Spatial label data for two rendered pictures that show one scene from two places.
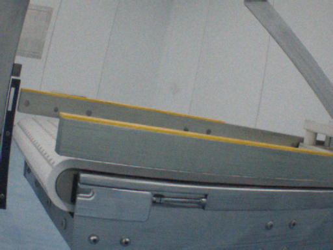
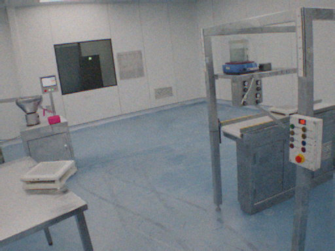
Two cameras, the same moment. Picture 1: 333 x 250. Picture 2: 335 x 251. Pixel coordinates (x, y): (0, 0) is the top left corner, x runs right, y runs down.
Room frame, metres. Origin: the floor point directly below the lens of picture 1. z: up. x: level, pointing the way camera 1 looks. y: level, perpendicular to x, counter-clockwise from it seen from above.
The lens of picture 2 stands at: (-1.64, 0.39, 1.45)
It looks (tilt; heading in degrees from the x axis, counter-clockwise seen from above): 14 degrees down; 6
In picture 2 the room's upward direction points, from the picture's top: 6 degrees counter-clockwise
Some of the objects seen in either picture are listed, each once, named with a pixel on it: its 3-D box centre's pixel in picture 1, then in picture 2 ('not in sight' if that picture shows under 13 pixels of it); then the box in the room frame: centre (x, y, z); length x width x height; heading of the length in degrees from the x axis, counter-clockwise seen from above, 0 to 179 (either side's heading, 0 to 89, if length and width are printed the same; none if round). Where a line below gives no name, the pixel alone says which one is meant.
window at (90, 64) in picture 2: not in sight; (86, 65); (4.62, 2.88, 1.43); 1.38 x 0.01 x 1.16; 126
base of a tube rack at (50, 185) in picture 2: not in sight; (50, 177); (-0.27, 1.29, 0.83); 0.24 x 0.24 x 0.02; 0
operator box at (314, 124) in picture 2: not in sight; (305, 141); (-0.31, -0.15, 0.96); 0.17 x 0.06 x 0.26; 28
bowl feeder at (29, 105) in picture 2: not in sight; (35, 110); (1.74, 2.59, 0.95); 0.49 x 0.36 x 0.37; 126
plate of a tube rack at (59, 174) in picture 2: not in sight; (48, 170); (-0.27, 1.29, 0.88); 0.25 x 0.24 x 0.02; 0
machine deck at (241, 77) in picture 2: not in sight; (254, 72); (0.64, -0.10, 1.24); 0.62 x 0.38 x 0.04; 118
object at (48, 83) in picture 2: not in sight; (51, 97); (1.96, 2.44, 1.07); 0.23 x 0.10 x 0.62; 126
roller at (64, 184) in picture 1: (44, 154); not in sight; (0.51, 0.13, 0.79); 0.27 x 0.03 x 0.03; 28
